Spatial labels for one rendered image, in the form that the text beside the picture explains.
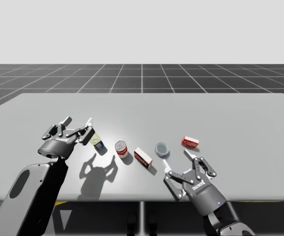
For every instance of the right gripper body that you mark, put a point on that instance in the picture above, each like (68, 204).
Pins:
(206, 196)

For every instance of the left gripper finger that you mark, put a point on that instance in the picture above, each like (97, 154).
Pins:
(83, 135)
(54, 131)

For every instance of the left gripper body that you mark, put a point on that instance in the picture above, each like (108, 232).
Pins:
(57, 148)

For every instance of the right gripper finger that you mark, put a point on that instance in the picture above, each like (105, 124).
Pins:
(201, 168)
(175, 183)

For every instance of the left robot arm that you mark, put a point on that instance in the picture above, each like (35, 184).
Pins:
(34, 196)

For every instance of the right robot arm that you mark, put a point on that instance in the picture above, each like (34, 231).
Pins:
(230, 218)

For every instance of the blue flat can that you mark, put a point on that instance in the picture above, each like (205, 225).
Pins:
(162, 149)

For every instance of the red and white can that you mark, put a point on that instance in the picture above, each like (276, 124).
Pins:
(121, 150)

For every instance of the dark red and white carton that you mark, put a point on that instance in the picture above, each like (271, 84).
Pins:
(143, 158)

